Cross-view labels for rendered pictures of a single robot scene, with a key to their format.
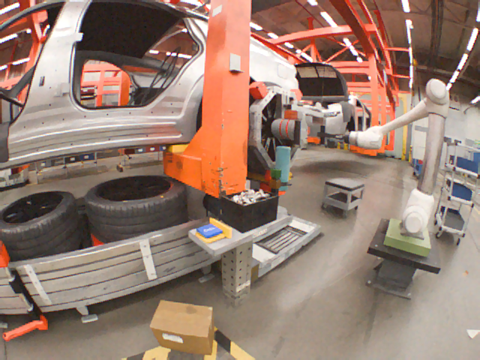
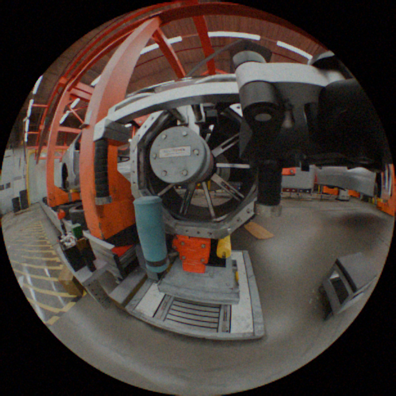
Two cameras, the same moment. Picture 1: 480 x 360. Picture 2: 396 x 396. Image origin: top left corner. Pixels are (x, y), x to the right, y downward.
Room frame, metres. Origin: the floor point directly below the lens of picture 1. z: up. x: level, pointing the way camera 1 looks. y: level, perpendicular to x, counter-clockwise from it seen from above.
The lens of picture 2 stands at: (1.13, -0.61, 0.80)
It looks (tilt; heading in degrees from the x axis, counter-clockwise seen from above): 11 degrees down; 55
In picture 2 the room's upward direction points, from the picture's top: straight up
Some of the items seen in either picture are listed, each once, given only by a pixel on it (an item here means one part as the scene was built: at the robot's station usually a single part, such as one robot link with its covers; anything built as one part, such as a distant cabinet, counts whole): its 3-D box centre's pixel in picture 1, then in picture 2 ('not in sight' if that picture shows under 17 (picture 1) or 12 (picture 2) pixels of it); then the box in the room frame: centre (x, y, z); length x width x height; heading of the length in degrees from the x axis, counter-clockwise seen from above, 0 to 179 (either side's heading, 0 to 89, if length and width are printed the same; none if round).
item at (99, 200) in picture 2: (297, 133); (101, 170); (1.07, -0.30, 0.83); 0.04 x 0.04 x 0.16
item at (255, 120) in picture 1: (280, 128); (193, 162); (1.36, -0.26, 0.85); 0.54 x 0.07 x 0.54; 133
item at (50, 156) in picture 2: not in sight; (52, 134); (-0.36, 1.47, 1.75); 0.20 x 0.18 x 2.45; 43
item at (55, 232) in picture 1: (35, 225); (91, 213); (0.56, 1.16, 0.39); 0.66 x 0.66 x 0.24
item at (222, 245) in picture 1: (242, 226); (77, 258); (0.77, -0.02, 0.44); 0.43 x 0.17 x 0.03; 133
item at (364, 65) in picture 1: (322, 70); not in sight; (4.86, -2.03, 2.55); 2.58 x 0.12 x 0.40; 43
